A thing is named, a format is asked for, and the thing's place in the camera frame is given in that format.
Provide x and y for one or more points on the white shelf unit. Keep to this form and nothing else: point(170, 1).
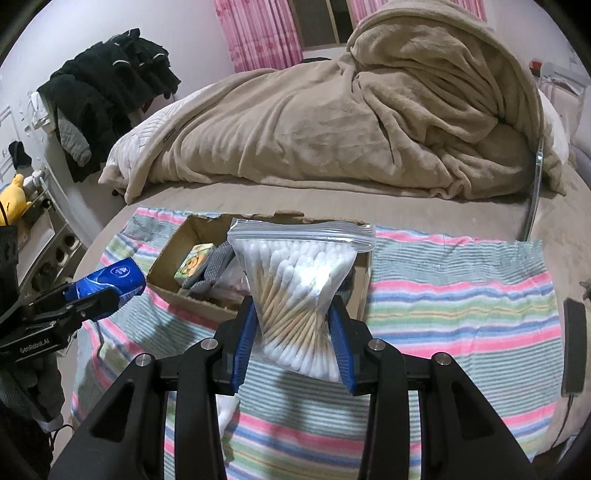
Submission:
point(49, 249)

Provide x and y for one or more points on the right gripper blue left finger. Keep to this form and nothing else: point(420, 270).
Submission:
point(244, 329)

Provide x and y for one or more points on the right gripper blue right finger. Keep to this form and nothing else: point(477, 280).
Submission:
point(341, 332)

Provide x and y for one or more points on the pink curtain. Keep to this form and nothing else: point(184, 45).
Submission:
point(280, 34)

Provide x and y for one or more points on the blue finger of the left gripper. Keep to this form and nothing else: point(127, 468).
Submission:
point(60, 312)

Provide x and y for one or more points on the cotton swab bag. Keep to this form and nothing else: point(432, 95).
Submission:
point(294, 271)

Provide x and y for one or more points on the black hanging clothes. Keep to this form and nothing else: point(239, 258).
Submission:
point(92, 96)

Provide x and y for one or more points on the beige fleece blanket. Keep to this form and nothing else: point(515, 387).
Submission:
point(426, 101)

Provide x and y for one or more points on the grey dotted sock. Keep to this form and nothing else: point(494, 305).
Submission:
point(199, 284)

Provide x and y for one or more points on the white cotton pads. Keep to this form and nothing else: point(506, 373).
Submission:
point(225, 407)

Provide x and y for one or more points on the cream embroidered pillow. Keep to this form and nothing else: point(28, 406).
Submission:
point(556, 140)

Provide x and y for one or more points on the striped colourful towel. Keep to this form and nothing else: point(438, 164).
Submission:
point(490, 304)

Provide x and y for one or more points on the open cardboard box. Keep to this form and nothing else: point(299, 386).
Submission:
point(213, 228)

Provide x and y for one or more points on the blue tissue pack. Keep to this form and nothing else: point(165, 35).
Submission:
point(124, 276)

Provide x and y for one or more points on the clear bag of items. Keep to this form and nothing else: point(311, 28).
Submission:
point(231, 286)

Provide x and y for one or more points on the yellow plush toy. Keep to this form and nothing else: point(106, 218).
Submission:
point(13, 201)

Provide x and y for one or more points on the capybara tissue pack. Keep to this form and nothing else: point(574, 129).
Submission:
point(193, 264)

